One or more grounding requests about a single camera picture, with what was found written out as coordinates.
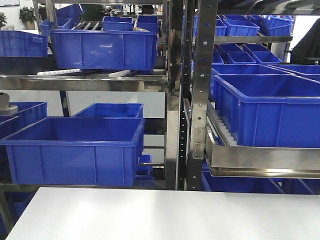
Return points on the steel shelving rack left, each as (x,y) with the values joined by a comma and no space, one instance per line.
(170,84)

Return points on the steel shelving rack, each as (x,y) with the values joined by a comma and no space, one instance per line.
(226,160)
(170,84)

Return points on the blue bin lower left rear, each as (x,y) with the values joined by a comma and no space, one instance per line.
(112,110)

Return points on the blue bin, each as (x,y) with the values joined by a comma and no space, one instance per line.
(112,110)
(15,43)
(76,151)
(21,114)

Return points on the large blue bin right shelf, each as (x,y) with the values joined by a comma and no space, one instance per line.
(269,110)

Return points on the blue bin lower left front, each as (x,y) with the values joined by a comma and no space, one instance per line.
(76,151)

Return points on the steel shelving rack right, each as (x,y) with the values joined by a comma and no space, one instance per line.
(226,160)

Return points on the blue bin upper left shelf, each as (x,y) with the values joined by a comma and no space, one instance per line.
(104,50)

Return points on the blue bin far left lower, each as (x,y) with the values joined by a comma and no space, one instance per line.
(21,114)

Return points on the blue bin far left upper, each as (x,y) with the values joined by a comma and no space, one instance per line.
(15,43)

